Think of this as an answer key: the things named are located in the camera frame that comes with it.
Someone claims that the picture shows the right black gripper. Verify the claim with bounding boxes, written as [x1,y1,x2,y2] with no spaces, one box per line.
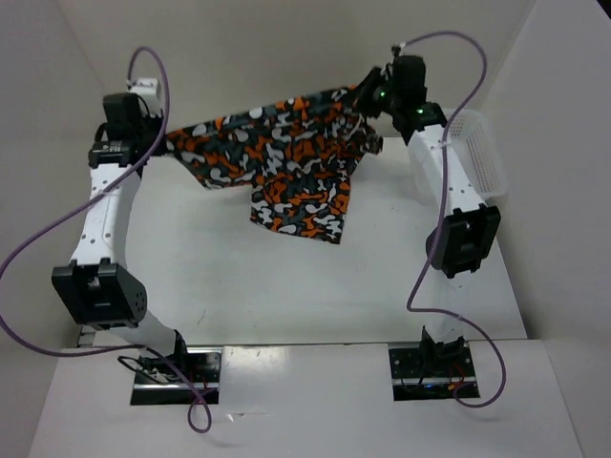
[341,65,403,118]

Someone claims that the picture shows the orange camouflage shorts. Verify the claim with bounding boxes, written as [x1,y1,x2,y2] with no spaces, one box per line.
[166,86,383,244]

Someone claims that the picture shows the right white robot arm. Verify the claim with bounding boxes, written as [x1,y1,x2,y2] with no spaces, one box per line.
[355,55,501,375]

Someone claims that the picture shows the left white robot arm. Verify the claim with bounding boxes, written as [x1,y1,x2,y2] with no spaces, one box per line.
[52,86,191,382]

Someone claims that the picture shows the white plastic basket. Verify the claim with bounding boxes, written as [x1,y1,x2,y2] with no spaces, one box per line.
[408,109,508,204]

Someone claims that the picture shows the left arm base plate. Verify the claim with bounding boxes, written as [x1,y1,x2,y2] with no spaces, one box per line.
[117,346,222,406]

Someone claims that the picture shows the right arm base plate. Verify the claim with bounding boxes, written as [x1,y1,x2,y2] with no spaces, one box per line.
[388,341,480,402]

